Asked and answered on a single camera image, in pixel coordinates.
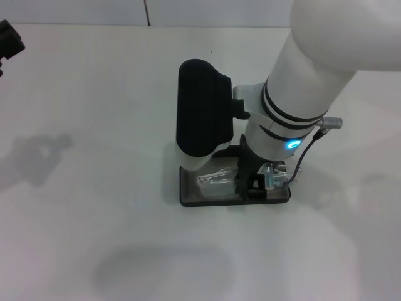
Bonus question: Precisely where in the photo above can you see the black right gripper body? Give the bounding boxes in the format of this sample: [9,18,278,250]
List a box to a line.
[236,134,286,189]

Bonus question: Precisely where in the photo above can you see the clear white glasses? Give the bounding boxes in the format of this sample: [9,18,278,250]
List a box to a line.
[196,162,301,200]

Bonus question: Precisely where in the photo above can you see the black glasses case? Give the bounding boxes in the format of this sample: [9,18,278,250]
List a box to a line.
[179,143,293,208]

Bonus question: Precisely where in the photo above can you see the silver right camera mount bracket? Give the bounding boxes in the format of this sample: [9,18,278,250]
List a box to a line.
[231,83,273,126]

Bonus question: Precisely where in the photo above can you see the right arm cable with plugs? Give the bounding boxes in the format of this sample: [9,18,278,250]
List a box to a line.
[263,116,344,191]

